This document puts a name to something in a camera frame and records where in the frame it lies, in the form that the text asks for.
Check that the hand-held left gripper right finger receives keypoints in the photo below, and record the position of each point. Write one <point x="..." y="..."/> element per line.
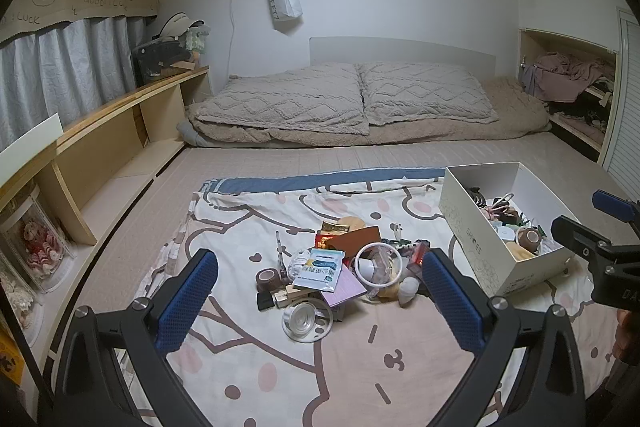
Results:
<point x="452" y="302"/>

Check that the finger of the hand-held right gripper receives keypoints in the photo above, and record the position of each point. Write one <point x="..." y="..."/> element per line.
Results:
<point x="615" y="206"/>
<point x="580" y="239"/>

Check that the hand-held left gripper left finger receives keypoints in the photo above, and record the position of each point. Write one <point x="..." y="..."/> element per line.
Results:
<point x="187" y="302"/>

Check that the small red box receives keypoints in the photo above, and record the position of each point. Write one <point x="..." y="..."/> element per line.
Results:
<point x="417" y="257"/>

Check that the white shoe box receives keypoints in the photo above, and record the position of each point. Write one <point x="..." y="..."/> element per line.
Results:
<point x="475" y="232"/>

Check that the person's right forearm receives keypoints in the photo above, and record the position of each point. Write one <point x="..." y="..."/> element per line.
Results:
<point x="629" y="337"/>

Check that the white egg-shaped sponge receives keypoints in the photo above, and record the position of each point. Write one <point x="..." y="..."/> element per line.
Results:
<point x="409" y="292"/>

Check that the brown cup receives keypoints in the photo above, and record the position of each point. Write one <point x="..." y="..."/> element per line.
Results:
<point x="527" y="238"/>

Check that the clear round container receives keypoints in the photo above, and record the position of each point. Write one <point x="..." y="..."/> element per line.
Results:
<point x="392" y="272"/>

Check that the small black box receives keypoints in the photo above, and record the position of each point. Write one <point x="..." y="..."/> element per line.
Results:
<point x="264" y="302"/>

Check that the brown tape roll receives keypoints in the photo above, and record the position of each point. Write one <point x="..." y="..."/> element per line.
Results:
<point x="267" y="278"/>

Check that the white round jar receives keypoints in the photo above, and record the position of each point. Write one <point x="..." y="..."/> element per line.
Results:
<point x="367" y="271"/>

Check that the white louvered door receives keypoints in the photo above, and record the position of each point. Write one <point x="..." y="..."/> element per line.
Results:
<point x="627" y="107"/>

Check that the wooden blocks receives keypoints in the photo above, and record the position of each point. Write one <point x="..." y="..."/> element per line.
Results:
<point x="290" y="294"/>

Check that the printed blanket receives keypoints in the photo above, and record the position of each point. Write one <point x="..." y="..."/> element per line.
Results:
<point x="250" y="217"/>

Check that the purple notebook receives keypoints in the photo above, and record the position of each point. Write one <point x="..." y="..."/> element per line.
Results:
<point x="345" y="293"/>

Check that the black hair claw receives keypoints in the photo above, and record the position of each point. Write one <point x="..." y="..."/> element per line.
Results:
<point x="475" y="194"/>

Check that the brown leather wallet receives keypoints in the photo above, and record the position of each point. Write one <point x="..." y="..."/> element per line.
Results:
<point x="357" y="242"/>

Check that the round yellow powder puff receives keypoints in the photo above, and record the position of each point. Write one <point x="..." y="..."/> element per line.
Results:
<point x="352" y="223"/>

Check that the blue wet wipe packet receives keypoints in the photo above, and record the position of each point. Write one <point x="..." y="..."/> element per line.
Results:
<point x="320" y="269"/>

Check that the pink clothes pile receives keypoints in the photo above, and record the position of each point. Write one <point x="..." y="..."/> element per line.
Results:
<point x="565" y="77"/>

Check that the gold foil packet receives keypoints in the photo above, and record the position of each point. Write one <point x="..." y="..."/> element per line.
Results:
<point x="332" y="229"/>

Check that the beige textured cushion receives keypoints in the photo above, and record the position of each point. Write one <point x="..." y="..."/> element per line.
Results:
<point x="510" y="112"/>

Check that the red packet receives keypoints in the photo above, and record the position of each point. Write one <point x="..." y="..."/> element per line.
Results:
<point x="325" y="241"/>

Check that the clear doll display case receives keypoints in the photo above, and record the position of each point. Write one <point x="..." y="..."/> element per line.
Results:
<point x="35" y="242"/>

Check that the white lace item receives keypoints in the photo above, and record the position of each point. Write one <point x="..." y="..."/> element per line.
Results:
<point x="20" y="299"/>

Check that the grey quilted pillow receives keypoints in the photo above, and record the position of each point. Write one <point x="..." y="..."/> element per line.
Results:
<point x="280" y="99"/>
<point x="425" y="92"/>

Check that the wooden shelf unit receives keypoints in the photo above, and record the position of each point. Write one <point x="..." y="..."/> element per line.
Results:
<point x="100" y="107"/>

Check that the white card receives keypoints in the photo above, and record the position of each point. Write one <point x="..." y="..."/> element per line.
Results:
<point x="30" y="137"/>

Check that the black bag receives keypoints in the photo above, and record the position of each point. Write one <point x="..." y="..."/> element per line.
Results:
<point x="160" y="57"/>

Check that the white headboard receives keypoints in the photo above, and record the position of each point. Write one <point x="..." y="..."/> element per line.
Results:
<point x="400" y="49"/>

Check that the grey curtain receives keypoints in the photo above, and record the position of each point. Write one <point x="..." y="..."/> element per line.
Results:
<point x="65" y="72"/>

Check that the green plush toy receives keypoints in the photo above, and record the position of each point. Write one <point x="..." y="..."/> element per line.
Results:
<point x="196" y="39"/>

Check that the white cap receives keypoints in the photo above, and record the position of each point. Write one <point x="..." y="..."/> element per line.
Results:
<point x="177" y="24"/>

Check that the printed curtain valance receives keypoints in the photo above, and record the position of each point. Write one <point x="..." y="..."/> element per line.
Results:
<point x="75" y="2"/>

